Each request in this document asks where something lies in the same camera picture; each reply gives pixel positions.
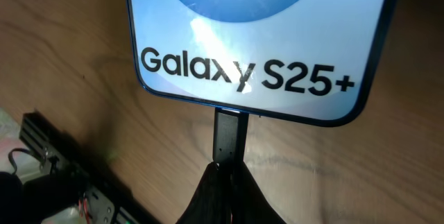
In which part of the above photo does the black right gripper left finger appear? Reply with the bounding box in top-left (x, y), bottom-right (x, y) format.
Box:
top-left (176, 162), bottom-right (231, 224)

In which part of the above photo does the blue Galaxy smartphone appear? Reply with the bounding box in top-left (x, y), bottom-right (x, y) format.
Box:
top-left (126, 0), bottom-right (396, 127)

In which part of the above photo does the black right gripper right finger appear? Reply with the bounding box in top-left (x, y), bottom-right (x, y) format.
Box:
top-left (231, 162), bottom-right (285, 224)

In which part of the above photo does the colourful painted backdrop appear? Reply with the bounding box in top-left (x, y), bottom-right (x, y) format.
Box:
top-left (1, 108), bottom-right (42, 183)

